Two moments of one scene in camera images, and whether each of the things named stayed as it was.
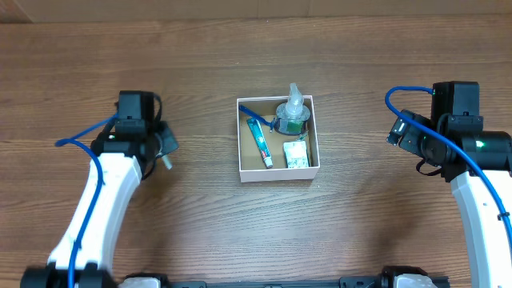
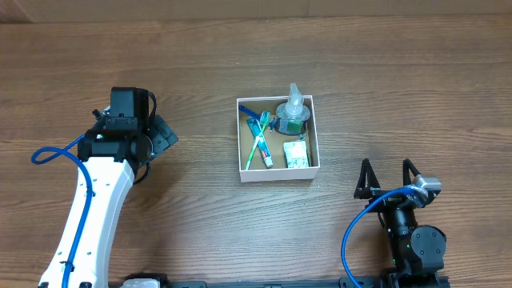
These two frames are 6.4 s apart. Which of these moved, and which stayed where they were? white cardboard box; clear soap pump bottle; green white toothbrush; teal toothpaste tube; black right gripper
Moved: black right gripper; green white toothbrush
Stayed: white cardboard box; teal toothpaste tube; clear soap pump bottle
